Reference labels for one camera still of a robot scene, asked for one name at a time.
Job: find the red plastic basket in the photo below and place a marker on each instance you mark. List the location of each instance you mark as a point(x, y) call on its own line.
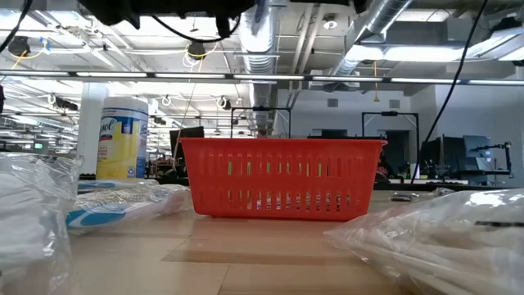
point(282, 145)

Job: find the black comb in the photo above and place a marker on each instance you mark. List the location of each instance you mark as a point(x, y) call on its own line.
point(402, 198)

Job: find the vanity pack swab bag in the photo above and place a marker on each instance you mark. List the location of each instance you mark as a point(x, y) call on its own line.
point(430, 246)
point(28, 205)

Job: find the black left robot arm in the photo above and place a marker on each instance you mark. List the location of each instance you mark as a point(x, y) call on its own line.
point(163, 6)

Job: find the long ceiling light strip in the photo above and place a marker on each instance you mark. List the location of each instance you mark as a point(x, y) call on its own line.
point(188, 75)

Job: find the dark monitor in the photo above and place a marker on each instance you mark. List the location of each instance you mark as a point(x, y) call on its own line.
point(190, 133)

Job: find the white yellow wipes canister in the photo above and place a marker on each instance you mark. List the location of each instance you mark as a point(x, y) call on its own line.
point(123, 151)

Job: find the white pillar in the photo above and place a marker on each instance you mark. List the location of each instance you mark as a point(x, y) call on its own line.
point(92, 131)

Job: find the person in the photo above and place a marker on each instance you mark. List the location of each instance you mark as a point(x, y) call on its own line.
point(382, 168)

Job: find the green exit sign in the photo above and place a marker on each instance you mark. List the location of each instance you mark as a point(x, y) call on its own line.
point(39, 145)

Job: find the wide silver ventilation duct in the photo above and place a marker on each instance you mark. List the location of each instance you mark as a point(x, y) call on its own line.
point(258, 49)

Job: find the black stand frame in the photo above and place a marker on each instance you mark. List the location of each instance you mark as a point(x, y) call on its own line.
point(389, 113)
point(262, 109)

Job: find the slanted silver ventilation duct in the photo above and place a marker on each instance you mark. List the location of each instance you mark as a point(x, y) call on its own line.
point(385, 16)

